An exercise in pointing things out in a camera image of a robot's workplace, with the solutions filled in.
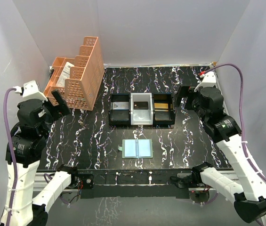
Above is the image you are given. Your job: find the purple cable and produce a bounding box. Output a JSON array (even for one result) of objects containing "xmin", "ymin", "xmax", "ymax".
[
  {"xmin": 200, "ymin": 63, "xmax": 266, "ymax": 226},
  {"xmin": 3, "ymin": 87, "xmax": 22, "ymax": 226}
]

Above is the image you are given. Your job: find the black bin with white card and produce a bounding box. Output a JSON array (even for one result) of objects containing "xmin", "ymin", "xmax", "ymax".
[{"xmin": 109, "ymin": 93, "xmax": 131, "ymax": 127}]

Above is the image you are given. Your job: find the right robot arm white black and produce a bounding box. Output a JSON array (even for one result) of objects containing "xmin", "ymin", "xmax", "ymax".
[{"xmin": 170, "ymin": 72, "xmax": 266, "ymax": 223}]

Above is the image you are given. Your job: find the gold card in black bin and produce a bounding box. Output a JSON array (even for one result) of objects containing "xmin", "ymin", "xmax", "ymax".
[{"xmin": 154, "ymin": 103, "xmax": 169, "ymax": 112}]

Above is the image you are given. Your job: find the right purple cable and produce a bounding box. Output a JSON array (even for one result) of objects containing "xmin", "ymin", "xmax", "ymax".
[{"xmin": 200, "ymin": 63, "xmax": 266, "ymax": 226}]

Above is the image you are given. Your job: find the peach plastic desk organizer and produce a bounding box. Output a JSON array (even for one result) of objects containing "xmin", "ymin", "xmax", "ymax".
[{"xmin": 44, "ymin": 36, "xmax": 105, "ymax": 111}]

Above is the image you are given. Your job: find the white paper packet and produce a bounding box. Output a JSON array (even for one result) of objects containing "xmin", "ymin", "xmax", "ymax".
[{"xmin": 56, "ymin": 62, "xmax": 74, "ymax": 87}]

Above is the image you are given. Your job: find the green card holder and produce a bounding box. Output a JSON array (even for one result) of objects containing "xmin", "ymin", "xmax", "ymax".
[{"xmin": 118, "ymin": 139, "xmax": 153, "ymax": 159}]

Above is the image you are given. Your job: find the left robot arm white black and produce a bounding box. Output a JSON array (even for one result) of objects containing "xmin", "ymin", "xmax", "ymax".
[{"xmin": 0, "ymin": 81, "xmax": 80, "ymax": 226}]

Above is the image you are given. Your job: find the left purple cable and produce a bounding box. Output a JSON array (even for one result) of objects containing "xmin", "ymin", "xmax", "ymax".
[{"xmin": 3, "ymin": 87, "xmax": 22, "ymax": 226}]

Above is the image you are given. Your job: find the dark grey card in holder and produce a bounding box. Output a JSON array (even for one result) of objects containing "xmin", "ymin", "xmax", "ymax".
[{"xmin": 133, "ymin": 101, "xmax": 150, "ymax": 110}]

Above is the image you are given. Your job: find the black bin with gold card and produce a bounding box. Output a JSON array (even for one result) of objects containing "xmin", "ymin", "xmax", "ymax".
[{"xmin": 152, "ymin": 93, "xmax": 176, "ymax": 127}]

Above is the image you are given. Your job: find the white plastic bin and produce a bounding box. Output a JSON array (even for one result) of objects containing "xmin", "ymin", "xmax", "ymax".
[{"xmin": 130, "ymin": 93, "xmax": 153, "ymax": 126}]

